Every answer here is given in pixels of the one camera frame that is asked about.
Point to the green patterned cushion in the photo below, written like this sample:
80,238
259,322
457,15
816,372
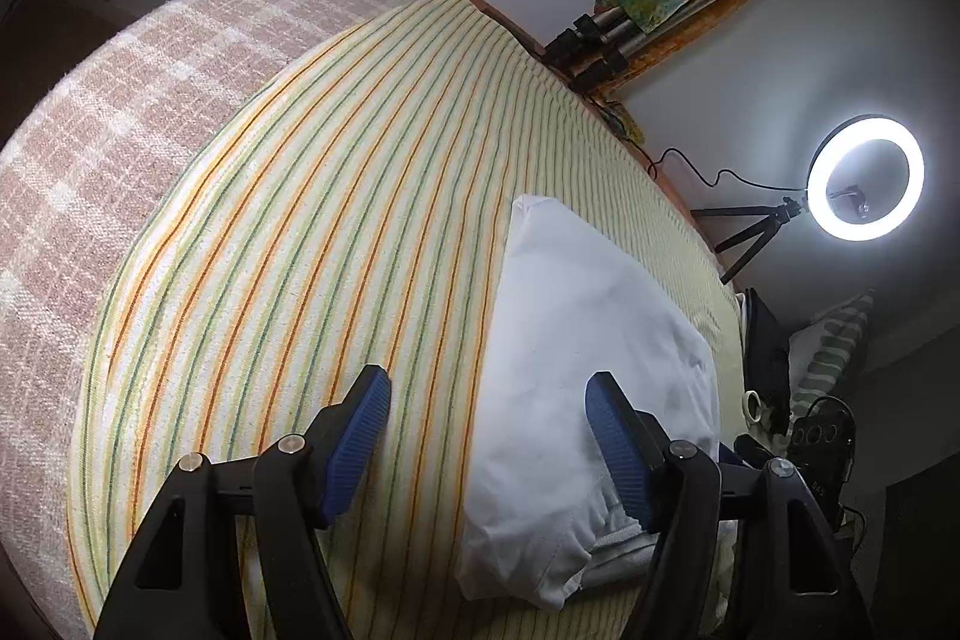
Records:
825,355

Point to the small black tripod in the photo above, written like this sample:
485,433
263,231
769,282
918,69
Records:
750,227

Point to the white t-shirt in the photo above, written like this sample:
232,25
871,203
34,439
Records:
585,310

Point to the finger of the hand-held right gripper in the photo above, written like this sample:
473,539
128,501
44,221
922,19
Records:
750,446

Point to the gooseneck phone holder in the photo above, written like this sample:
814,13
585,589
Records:
851,194

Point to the pink checked blanket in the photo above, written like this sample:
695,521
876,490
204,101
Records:
112,123

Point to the green patterned cloth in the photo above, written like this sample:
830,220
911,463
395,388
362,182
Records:
622,119

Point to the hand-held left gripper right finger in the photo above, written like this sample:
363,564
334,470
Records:
619,452

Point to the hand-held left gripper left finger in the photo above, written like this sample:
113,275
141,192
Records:
360,437

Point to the folded silver tripod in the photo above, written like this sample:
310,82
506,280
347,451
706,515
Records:
600,29

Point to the yellow striped cloth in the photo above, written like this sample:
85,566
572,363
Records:
300,197

